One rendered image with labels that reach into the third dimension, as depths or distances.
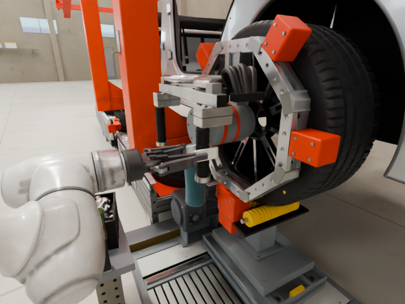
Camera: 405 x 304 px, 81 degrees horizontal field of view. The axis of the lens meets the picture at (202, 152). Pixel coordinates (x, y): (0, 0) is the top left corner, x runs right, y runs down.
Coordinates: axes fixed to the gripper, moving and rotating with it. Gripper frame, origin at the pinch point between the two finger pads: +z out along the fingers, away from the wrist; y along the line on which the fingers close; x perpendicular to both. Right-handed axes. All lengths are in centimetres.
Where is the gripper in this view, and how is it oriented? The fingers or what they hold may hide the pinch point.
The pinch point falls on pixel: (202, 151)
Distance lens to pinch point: 62.0
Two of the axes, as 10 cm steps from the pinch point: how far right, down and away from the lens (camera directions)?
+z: 8.8, -1.6, 4.4
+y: 4.7, 3.1, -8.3
